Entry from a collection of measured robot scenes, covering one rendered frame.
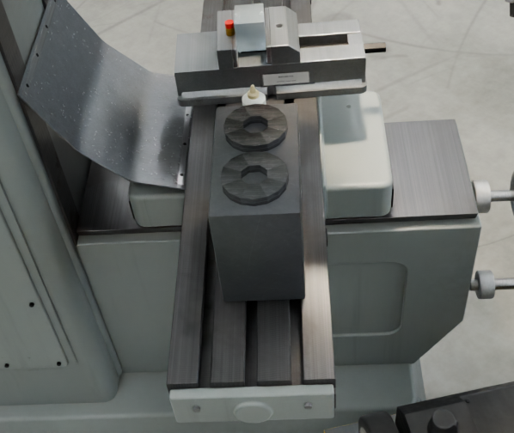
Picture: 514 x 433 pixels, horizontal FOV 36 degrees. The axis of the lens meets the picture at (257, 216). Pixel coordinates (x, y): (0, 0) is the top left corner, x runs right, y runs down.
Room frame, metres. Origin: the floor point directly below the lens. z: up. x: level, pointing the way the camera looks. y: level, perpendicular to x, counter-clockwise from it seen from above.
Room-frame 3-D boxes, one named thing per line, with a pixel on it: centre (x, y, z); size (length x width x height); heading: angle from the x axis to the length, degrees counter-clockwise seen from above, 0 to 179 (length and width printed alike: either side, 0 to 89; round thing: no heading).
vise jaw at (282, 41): (1.21, -0.08, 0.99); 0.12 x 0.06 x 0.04; 176
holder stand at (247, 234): (0.79, -0.01, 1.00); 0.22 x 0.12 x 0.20; 174
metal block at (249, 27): (1.21, -0.03, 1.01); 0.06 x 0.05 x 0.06; 176
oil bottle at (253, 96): (1.05, -0.02, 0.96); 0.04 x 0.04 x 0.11
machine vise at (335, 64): (1.21, -0.06, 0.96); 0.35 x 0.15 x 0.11; 86
